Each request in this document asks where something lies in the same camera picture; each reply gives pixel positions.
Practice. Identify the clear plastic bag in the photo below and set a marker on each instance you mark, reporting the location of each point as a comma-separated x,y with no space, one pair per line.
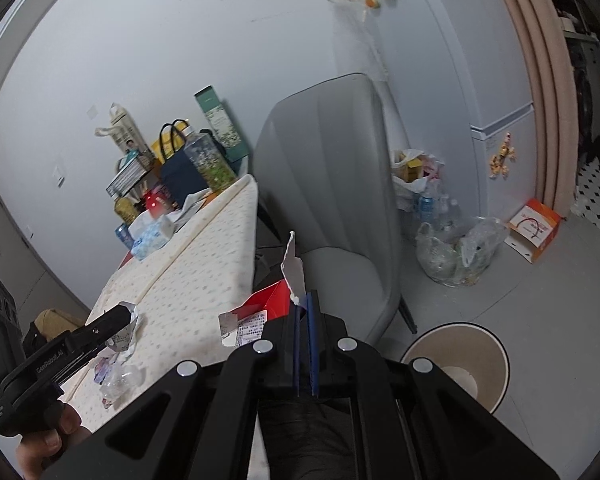
450,260

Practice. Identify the round orange fridge magnet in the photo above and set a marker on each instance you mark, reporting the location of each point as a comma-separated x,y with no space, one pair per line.
372,2

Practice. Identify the white wall switch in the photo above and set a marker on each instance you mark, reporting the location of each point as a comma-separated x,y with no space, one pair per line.
59,175

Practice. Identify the blue white tissue pack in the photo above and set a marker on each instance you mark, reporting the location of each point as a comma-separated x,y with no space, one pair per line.
150,240

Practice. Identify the person's left hand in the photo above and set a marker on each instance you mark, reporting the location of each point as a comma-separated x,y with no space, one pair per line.
45,447

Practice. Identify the tall green box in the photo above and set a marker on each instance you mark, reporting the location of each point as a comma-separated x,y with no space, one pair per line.
215,115

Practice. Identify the navy paper bag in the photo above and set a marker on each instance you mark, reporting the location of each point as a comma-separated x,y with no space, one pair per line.
180,180

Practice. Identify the grey upholstered chair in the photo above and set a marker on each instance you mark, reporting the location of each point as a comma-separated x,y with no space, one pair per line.
330,185

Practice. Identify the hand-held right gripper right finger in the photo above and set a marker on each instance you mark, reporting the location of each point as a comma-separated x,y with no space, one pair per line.
313,350

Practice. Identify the white plastic bag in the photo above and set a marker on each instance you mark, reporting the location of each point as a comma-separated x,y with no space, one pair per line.
412,175

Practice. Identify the tan bag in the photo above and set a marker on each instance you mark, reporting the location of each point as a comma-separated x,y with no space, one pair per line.
60,320

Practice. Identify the cream waste bin black rim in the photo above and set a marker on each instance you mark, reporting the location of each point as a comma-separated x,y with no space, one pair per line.
485,355

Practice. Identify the orange white cardboard box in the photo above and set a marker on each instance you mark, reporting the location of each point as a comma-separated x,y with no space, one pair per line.
535,230

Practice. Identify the white refrigerator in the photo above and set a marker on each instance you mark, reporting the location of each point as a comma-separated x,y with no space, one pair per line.
445,60

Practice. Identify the silver white wrapper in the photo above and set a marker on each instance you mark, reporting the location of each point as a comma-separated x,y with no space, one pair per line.
127,337

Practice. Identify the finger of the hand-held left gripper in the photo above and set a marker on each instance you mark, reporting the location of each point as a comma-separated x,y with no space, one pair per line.
105,325

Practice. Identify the yellow glass bottle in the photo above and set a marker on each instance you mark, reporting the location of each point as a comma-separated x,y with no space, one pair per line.
126,209

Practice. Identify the clear floral print bottle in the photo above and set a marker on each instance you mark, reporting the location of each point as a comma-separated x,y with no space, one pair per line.
210,165

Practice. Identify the yellow figurine fridge magnet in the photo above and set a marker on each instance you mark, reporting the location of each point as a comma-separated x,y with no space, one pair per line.
502,155

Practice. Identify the blue label plastic bottle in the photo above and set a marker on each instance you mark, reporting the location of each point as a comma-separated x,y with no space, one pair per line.
426,207

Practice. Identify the red container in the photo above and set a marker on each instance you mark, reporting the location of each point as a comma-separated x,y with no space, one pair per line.
155,205

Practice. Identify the clear plastic wrapper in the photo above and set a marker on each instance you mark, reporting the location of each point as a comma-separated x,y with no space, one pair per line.
122,380

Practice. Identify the yellow bag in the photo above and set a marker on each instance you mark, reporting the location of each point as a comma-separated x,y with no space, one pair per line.
167,145

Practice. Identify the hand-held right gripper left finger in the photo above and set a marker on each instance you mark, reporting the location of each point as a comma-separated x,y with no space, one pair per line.
297,350

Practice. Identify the torn red white carton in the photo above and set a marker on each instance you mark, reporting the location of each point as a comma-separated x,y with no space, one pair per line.
272,297

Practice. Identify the pink door frame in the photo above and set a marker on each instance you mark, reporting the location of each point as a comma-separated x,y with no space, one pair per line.
540,85

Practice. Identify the white hanging net bag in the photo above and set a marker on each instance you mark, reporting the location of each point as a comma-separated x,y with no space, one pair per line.
365,30

